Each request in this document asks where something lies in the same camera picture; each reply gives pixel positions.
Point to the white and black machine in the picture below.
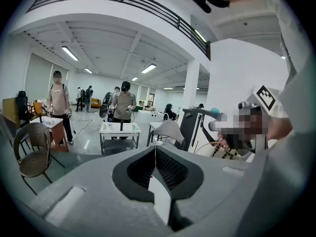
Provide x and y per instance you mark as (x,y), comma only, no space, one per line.
(197,132)

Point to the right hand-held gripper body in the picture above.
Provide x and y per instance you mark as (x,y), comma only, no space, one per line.
(264,100)

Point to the white metal-frame table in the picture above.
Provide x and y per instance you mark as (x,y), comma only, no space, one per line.
(118,132)

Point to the small wooden table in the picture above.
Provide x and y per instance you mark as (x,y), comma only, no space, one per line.
(53,130)

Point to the person's right forearm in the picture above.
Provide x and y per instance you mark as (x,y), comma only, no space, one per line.
(279,130)

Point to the white round table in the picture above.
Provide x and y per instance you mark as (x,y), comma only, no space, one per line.
(159,199)

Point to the grey shell chair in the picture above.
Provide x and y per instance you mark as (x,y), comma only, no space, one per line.
(170,130)

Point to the white counter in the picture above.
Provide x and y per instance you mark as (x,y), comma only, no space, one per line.
(148,116)

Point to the teal round object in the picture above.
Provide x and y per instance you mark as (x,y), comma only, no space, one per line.
(214,110)

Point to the brown wicker chair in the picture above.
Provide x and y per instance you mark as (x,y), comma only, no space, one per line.
(34,147)

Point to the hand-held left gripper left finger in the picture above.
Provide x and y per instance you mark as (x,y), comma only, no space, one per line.
(98,201)

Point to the person's white shirt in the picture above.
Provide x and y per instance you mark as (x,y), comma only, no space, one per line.
(284,181)

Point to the person's right hand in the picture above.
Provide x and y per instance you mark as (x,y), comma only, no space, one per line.
(223,142)

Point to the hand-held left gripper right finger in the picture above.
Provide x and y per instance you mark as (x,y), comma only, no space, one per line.
(209,194)

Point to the black office chair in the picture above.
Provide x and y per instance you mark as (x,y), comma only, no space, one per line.
(22,105)

